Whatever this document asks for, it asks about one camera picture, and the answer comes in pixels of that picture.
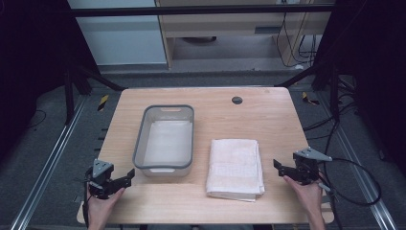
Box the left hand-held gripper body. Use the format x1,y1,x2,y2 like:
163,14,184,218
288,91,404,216
85,158,128,200

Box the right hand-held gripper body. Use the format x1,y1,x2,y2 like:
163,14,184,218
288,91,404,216
292,146,333,187

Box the white towel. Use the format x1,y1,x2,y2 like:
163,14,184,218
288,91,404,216
205,138,266,203

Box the clear plastic bin grey rim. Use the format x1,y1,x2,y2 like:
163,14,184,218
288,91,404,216
131,103,195,178

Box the person's right hand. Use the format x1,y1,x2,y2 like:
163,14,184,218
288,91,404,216
282,174,325,216

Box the person's left hand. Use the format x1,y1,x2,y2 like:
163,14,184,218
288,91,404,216
86,187,126,221

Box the yellow black floor tape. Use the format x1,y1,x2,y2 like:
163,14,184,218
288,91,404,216
97,94,110,112
301,91,321,106

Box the black metal stand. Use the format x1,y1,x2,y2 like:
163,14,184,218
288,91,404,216
275,61,342,124
62,61,127,127

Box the white cabinet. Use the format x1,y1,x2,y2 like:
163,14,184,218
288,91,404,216
67,0,169,67

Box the black curtain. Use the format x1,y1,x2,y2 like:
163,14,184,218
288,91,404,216
314,0,406,178
0,0,101,162

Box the light wooden desk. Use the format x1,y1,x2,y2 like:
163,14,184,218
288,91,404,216
154,0,334,70

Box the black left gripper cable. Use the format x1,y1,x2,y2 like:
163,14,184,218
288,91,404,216
81,180,91,228

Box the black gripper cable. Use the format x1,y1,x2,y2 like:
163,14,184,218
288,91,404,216
319,157,383,230
81,180,91,228

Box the black floor cables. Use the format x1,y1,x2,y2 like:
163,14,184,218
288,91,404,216
302,75,363,143

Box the silver floor rail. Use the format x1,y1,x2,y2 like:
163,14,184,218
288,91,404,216
317,90,399,230
9,95,89,230

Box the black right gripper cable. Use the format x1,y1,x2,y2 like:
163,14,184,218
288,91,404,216
319,157,383,230

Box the thin black floor cable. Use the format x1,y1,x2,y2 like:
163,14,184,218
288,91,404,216
27,109,48,129

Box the black cables under desk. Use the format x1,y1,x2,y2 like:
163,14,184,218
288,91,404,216
275,11,318,69

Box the black horizontal frame bar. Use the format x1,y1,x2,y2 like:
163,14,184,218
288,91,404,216
70,4,335,18

